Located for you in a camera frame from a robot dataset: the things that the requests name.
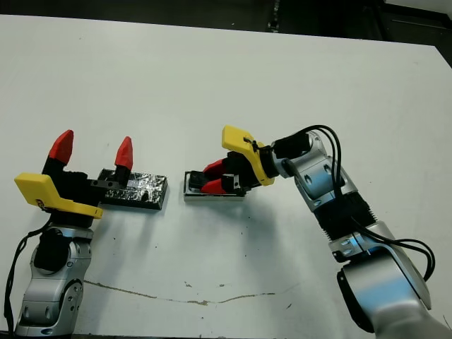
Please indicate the white camera box base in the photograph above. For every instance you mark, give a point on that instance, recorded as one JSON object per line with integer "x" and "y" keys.
{"x": 212, "y": 198}

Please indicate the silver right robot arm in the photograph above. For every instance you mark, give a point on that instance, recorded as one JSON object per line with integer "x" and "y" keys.
{"x": 381, "y": 282}

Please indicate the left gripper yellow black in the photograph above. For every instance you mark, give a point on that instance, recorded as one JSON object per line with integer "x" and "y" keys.
{"x": 39, "y": 192}

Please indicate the black foil-wrapped box lid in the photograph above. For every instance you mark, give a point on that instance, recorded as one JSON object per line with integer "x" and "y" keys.
{"x": 148, "y": 194}

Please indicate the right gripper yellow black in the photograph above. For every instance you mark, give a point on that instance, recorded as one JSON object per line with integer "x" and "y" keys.
{"x": 254, "y": 159}

